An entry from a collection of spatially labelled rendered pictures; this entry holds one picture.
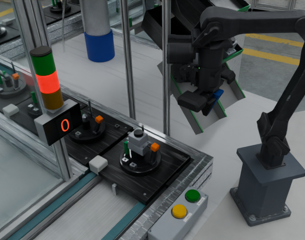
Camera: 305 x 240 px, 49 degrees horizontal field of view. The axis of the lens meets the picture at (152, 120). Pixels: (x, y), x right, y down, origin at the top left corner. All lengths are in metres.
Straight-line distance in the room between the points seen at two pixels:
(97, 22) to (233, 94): 0.84
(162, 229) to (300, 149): 0.69
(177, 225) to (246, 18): 0.57
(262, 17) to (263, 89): 2.61
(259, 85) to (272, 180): 2.48
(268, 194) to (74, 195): 0.58
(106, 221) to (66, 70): 1.06
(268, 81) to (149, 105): 2.10
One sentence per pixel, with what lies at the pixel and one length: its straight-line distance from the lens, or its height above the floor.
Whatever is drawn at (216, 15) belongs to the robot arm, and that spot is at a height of 1.50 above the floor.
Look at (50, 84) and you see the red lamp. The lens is 0.86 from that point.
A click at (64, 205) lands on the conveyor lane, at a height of 0.93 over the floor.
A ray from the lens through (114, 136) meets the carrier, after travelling 1.23.
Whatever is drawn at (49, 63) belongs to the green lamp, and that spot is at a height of 1.39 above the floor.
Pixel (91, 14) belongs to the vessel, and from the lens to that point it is 1.84.
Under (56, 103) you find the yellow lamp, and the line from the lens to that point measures 0.89.
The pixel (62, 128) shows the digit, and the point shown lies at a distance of 0.94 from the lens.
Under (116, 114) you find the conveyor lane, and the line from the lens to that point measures 1.35.
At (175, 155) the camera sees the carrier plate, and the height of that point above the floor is 0.97.
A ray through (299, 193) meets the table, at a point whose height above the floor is 0.86.
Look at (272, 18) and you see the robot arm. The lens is 0.78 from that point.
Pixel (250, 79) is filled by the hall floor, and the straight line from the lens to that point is 3.48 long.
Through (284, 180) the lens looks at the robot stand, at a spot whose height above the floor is 1.05.
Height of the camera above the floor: 1.77
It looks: 38 degrees down
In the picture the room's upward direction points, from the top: 2 degrees counter-clockwise
